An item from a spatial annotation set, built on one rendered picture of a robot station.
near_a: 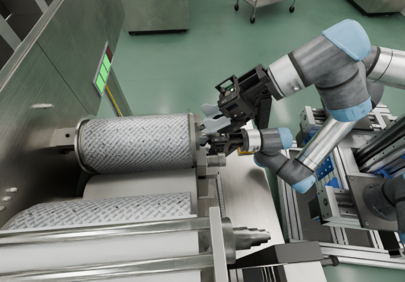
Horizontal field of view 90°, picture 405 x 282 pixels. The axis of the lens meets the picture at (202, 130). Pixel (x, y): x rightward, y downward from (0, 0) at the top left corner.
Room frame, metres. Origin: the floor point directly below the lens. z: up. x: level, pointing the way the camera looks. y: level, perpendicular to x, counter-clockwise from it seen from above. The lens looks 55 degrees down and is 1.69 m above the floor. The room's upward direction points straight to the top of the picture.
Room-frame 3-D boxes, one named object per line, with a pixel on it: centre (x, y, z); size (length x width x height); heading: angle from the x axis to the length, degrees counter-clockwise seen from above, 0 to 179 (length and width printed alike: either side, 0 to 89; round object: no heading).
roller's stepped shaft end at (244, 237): (0.04, -0.08, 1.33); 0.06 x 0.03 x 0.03; 95
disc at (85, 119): (0.27, 0.28, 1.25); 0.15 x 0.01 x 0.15; 5
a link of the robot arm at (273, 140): (0.37, -0.24, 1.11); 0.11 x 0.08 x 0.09; 95
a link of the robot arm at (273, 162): (0.36, -0.25, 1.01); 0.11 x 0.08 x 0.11; 44
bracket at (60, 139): (0.26, 0.32, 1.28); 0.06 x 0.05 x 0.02; 95
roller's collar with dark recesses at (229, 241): (0.04, -0.02, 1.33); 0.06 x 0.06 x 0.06; 5
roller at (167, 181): (0.16, 0.14, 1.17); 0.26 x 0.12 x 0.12; 95
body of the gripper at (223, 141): (0.36, -0.08, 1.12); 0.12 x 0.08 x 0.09; 95
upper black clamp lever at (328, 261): (0.01, -0.16, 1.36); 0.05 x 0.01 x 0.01; 95
